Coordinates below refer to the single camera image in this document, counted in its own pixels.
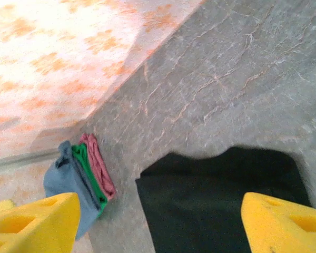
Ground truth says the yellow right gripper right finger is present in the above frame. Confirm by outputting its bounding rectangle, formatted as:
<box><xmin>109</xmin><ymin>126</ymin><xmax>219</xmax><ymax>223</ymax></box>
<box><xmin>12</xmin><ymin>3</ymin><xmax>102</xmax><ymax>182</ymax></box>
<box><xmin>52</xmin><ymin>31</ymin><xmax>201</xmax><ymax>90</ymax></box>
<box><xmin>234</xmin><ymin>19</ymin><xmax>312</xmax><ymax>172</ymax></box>
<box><xmin>240</xmin><ymin>192</ymin><xmax>316</xmax><ymax>253</ymax></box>

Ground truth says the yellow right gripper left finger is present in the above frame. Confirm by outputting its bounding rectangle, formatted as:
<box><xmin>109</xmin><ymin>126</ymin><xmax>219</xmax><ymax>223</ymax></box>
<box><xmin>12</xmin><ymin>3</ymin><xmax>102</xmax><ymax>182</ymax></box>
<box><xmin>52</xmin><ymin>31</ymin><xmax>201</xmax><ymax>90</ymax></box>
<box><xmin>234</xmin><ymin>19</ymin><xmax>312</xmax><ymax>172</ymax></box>
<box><xmin>0</xmin><ymin>192</ymin><xmax>82</xmax><ymax>253</ymax></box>

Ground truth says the black t-shirt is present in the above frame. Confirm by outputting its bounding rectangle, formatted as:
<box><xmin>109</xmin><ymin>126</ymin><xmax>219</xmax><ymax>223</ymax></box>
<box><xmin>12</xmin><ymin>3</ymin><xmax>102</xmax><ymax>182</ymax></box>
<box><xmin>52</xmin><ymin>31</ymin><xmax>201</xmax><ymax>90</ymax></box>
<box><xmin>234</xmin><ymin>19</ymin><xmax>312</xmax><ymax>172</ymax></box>
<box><xmin>135</xmin><ymin>145</ymin><xmax>313</xmax><ymax>253</ymax></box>

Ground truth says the blue folded t-shirt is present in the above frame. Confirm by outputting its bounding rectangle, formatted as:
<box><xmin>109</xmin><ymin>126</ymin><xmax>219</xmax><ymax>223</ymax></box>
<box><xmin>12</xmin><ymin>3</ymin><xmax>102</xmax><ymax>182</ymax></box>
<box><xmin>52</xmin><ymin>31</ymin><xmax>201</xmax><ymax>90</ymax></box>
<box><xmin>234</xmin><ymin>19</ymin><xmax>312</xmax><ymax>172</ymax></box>
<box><xmin>43</xmin><ymin>140</ymin><xmax>103</xmax><ymax>241</ymax></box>

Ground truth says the green folded t-shirt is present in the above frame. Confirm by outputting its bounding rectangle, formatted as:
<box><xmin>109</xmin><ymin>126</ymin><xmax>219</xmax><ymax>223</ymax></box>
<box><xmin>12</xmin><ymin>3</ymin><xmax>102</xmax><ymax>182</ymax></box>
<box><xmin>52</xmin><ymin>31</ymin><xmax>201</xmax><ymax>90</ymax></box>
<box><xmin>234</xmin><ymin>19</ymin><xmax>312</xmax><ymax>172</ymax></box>
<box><xmin>71</xmin><ymin>143</ymin><xmax>109</xmax><ymax>215</ymax></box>

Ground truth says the pink folded t-shirt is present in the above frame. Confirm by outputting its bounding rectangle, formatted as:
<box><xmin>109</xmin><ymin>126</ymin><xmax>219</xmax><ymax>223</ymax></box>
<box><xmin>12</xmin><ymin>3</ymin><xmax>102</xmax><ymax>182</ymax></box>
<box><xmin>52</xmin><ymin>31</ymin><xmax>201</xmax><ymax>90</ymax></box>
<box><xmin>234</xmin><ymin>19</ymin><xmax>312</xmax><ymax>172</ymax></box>
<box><xmin>78</xmin><ymin>132</ymin><xmax>117</xmax><ymax>202</ymax></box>

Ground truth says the aluminium corner post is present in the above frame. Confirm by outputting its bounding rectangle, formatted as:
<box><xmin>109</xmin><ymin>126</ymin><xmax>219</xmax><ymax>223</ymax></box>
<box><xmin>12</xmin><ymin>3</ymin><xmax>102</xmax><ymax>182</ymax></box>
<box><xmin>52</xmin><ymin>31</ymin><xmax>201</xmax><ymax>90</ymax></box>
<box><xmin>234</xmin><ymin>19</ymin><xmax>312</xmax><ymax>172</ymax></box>
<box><xmin>0</xmin><ymin>148</ymin><xmax>62</xmax><ymax>170</ymax></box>

